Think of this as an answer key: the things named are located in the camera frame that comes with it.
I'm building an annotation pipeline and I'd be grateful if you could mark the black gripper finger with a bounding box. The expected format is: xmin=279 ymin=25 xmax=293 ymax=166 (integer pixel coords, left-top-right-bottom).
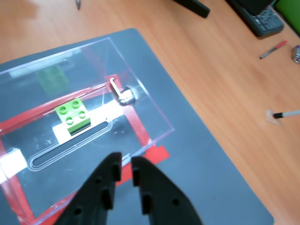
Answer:
xmin=130 ymin=156 xmax=204 ymax=225
xmin=54 ymin=151 xmax=122 ymax=225

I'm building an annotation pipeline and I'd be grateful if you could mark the green lego block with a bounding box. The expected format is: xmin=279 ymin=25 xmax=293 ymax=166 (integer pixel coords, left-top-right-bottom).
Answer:
xmin=55 ymin=99 xmax=91 ymax=136

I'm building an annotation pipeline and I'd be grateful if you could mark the metal box latch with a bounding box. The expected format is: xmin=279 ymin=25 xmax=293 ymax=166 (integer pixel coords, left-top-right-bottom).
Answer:
xmin=109 ymin=77 xmax=139 ymax=106

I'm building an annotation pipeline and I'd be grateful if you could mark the transparent acrylic box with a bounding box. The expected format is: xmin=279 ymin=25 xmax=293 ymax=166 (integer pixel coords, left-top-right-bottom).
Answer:
xmin=0 ymin=37 xmax=176 ymax=225

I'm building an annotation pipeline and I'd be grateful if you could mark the grey table mat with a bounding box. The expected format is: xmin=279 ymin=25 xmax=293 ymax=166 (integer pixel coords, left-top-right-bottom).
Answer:
xmin=0 ymin=28 xmax=275 ymax=225

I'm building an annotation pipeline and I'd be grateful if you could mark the clear plastic triangle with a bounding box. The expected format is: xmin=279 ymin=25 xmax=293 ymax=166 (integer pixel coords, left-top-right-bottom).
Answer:
xmin=266 ymin=109 xmax=281 ymax=126

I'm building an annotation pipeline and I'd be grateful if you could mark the white pen black tip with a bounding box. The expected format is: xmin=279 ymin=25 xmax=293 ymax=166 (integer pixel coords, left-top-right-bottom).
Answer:
xmin=273 ymin=110 xmax=300 ymax=119

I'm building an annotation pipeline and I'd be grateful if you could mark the red capped marker pen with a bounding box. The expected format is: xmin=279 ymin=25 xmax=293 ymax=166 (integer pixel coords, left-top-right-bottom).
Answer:
xmin=259 ymin=40 xmax=288 ymax=60

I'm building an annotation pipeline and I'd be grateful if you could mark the black stand leg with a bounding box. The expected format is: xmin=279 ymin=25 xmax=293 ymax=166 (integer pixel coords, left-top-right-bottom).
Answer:
xmin=173 ymin=0 xmax=211 ymax=19

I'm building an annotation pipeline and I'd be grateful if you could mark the silver battery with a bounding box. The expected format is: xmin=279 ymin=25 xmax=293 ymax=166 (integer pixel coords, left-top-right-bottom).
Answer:
xmin=291 ymin=45 xmax=300 ymax=64

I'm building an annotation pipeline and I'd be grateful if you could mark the dark grey keypad device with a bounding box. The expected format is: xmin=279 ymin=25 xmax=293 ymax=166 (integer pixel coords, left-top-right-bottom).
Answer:
xmin=231 ymin=0 xmax=285 ymax=38

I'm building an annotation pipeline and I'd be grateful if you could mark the green object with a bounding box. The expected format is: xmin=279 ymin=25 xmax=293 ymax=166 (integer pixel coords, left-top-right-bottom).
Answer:
xmin=275 ymin=0 xmax=300 ymax=38

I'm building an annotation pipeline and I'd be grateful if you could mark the red tape frame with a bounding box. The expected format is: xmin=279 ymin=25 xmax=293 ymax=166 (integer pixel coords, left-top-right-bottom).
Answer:
xmin=0 ymin=74 xmax=170 ymax=223

